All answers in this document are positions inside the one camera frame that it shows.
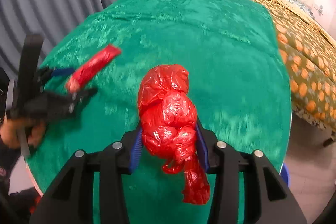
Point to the person left hand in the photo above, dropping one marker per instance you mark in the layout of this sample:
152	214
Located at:
10	129

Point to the red knotted plastic bag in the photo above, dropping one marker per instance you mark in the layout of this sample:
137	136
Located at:
168	119

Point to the green satin tablecloth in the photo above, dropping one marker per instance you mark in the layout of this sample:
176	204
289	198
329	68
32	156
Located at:
237	79

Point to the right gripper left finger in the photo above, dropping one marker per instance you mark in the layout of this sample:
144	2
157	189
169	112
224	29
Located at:
69	198

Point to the red long snack wrapper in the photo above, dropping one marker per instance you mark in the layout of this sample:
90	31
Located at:
89	69

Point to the blue plastic trash basket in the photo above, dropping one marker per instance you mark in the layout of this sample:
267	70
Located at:
284	173

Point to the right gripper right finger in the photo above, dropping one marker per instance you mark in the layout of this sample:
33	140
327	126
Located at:
267	198

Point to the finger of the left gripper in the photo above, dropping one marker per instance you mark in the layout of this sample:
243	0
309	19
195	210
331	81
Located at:
47	73
67	102

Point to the orange floral bed quilt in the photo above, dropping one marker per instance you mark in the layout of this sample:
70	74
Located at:
308	52

